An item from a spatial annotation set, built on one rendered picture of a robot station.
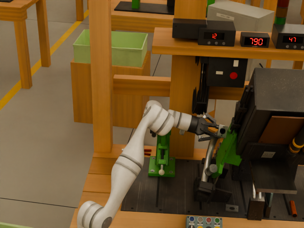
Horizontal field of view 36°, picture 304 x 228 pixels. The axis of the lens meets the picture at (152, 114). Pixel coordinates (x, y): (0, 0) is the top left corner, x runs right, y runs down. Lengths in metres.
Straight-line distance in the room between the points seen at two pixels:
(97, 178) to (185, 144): 0.49
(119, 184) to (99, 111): 0.81
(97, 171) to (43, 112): 2.43
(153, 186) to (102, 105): 0.48
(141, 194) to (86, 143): 2.07
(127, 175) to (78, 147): 2.53
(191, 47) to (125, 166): 0.68
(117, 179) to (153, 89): 0.85
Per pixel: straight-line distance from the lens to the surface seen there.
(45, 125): 4.50
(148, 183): 2.23
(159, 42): 2.08
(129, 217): 2.05
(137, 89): 2.37
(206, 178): 2.13
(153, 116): 1.68
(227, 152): 2.00
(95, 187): 2.25
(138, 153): 1.64
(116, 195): 1.60
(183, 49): 2.05
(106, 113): 2.35
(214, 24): 2.12
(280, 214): 2.17
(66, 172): 3.84
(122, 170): 1.62
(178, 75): 2.22
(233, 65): 2.10
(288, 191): 1.93
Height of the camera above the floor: 2.27
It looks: 29 degrees down
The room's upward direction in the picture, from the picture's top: 2 degrees clockwise
